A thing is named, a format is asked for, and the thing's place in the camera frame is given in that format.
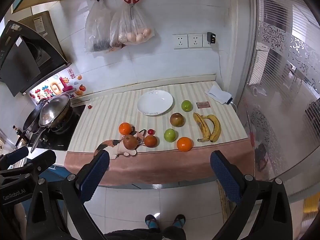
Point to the white paper sheet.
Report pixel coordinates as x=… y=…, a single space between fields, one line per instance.
x=217 y=93

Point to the steel wok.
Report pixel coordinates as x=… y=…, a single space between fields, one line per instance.
x=53 y=107

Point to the small red round knob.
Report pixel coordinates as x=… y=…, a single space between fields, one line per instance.
x=151 y=131

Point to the plastic bag with dark contents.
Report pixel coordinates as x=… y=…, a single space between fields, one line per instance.
x=98 y=30

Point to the white plate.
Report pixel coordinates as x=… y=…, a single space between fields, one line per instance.
x=155 y=102

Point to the striped tablecloth with cat print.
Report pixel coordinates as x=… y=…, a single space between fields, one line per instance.
x=112 y=110

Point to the black gas cooktop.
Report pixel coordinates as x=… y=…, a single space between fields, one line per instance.
x=73 y=120

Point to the colourful wall stickers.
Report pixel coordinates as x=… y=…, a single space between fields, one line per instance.
x=53 y=86

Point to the plastic bag of eggs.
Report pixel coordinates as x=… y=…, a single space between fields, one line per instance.
x=130 y=30

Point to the black plug charger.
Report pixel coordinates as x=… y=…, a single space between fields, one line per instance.
x=212 y=38

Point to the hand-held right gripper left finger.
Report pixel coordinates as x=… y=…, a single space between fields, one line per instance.
x=96 y=173

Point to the person's dark trousers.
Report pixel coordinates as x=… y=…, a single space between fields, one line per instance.
x=140 y=233

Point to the black frying pan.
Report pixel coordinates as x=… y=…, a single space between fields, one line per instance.
x=31 y=120

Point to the dark brownish orange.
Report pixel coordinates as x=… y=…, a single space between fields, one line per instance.
x=150 y=141

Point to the brown printed label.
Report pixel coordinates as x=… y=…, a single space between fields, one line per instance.
x=202 y=104

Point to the metal exhaust duct cover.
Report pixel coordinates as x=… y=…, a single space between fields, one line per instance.
x=42 y=22

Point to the banana with blue sticker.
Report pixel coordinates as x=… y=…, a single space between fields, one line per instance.
x=203 y=130

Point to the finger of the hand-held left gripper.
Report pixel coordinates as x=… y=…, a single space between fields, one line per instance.
x=17 y=154
x=41 y=161

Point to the frosted glass sliding door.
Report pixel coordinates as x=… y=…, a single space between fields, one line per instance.
x=275 y=80

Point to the plain yellow banana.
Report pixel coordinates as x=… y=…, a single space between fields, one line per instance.
x=215 y=127

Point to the bright orange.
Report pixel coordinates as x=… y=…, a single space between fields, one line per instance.
x=184 y=144
x=125 y=128

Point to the white wall socket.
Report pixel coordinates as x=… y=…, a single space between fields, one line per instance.
x=205 y=43
x=195 y=40
x=180 y=41

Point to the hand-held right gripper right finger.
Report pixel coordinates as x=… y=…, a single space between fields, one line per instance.
x=225 y=176

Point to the black range hood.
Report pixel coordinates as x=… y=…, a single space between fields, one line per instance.
x=25 y=55

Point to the red apple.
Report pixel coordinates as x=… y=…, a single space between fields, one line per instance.
x=177 y=119
x=130 y=142

